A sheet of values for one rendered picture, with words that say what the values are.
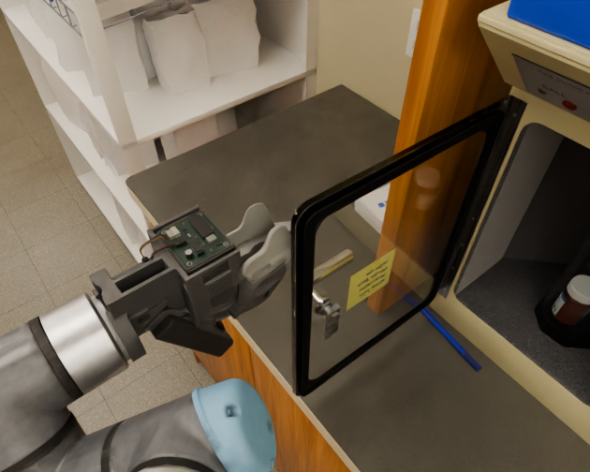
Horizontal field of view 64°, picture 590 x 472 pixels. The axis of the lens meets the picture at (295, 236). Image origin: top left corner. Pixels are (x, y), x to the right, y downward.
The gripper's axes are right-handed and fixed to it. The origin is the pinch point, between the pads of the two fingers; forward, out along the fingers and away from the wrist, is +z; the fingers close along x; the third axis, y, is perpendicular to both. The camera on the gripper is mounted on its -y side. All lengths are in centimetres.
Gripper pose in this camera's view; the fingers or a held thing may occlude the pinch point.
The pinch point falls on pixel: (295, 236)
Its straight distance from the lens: 50.5
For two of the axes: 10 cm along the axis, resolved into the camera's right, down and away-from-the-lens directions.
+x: -6.2, -5.8, 5.3
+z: 7.9, -4.6, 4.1
